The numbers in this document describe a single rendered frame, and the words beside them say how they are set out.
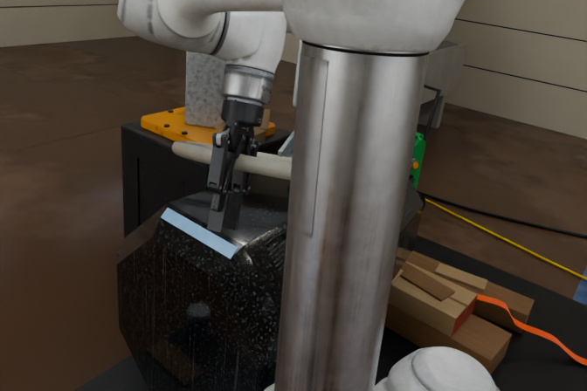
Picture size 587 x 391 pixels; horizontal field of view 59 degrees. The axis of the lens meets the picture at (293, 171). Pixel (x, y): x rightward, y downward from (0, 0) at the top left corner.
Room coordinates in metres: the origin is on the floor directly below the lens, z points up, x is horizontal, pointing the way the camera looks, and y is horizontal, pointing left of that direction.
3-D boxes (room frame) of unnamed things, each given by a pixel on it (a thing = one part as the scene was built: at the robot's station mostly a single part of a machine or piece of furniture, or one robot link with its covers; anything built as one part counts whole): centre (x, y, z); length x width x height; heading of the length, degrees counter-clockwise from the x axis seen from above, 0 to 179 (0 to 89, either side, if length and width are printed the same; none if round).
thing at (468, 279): (2.30, -0.92, 0.13); 0.25 x 0.10 x 0.01; 63
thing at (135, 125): (2.42, 0.43, 0.37); 0.66 x 0.66 x 0.74; 55
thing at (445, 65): (5.03, -0.98, 0.43); 1.30 x 0.62 x 0.86; 146
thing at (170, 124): (2.42, 0.43, 0.76); 0.49 x 0.49 x 0.05; 55
